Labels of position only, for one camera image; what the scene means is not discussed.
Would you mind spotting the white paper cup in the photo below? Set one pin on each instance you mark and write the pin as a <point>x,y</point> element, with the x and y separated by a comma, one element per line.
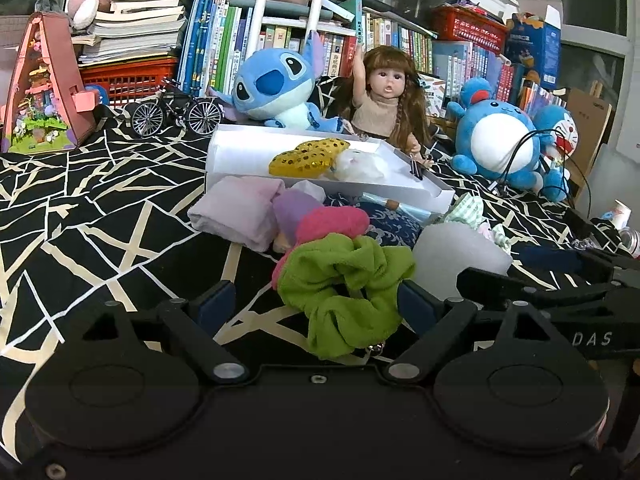
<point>620,215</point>

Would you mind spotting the white fluffy toy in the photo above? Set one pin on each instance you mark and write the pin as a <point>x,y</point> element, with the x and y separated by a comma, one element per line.
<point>357,166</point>

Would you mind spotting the dark blue patterned cloth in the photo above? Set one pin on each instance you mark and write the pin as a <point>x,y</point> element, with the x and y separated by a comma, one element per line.
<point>392,227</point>

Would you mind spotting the red plastic basket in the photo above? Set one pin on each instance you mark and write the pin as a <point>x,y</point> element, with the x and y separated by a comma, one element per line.
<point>127,77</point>
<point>467,25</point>

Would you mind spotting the pink scrunchie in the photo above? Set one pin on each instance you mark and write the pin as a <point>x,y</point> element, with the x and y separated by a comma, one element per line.
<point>330,224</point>

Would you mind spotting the black binder clip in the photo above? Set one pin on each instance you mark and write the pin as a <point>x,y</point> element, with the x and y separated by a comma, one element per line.
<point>417,170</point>

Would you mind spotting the blue cardboard box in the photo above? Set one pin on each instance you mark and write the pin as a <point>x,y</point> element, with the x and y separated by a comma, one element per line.
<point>532,47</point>

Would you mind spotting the blue alien plush toy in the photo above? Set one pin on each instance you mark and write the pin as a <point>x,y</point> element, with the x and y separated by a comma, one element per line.
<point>272,85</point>

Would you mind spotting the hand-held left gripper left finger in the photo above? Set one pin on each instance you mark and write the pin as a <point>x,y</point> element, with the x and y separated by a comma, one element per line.
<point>216,302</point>

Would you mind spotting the miniature black bicycle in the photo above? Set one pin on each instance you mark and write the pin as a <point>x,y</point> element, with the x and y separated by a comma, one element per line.
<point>172,105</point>

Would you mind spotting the yellow sequin scrunchie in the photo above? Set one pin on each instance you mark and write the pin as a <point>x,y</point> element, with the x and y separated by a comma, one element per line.
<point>305,157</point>

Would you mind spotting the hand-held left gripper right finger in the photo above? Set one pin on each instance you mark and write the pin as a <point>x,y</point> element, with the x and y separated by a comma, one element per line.
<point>417,306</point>

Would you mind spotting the lavender cloth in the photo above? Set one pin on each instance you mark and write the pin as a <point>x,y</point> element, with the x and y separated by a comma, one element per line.
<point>235,212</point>

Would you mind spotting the white pole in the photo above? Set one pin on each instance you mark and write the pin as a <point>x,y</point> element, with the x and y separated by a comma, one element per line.
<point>317,0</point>
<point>262,5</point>

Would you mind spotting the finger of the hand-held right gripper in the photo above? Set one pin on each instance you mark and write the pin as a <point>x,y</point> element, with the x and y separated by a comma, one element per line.
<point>510,287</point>
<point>550,260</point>

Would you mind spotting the brown cardboard sheet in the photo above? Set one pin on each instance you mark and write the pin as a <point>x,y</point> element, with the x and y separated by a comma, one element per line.
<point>590,115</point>

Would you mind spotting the grey plush toy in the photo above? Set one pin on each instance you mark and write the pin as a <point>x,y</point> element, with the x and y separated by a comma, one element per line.
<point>47,2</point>

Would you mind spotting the row of upright books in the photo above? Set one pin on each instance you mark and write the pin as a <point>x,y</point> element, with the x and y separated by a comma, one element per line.
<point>220,40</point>

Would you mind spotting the round blue mouse plush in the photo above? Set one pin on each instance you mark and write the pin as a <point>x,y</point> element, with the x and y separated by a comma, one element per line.
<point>492,142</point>

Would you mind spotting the brown-haired doll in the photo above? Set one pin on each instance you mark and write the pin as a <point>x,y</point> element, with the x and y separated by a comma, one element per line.
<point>382,105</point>

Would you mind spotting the stack of paperback books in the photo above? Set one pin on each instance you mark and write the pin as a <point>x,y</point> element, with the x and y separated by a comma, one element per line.
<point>135,22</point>

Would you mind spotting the white cardboard box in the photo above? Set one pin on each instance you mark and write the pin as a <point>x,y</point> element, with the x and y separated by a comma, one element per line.
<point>240,152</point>

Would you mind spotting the green striped scrunchie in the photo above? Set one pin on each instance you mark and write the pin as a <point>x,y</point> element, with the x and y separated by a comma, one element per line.
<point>462,207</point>

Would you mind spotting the pink miniature house model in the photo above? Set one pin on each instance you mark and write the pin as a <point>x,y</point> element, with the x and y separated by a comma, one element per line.
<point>45,75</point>

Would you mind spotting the black patterned bedsheet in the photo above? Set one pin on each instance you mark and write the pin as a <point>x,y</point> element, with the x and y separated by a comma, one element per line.
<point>100,210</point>

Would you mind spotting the blue round toy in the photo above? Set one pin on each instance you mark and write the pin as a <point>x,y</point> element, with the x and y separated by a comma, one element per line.
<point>98,93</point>

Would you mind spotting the blue cat plush toy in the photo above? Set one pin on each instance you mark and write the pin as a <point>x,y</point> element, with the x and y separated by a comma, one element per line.
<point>560,132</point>

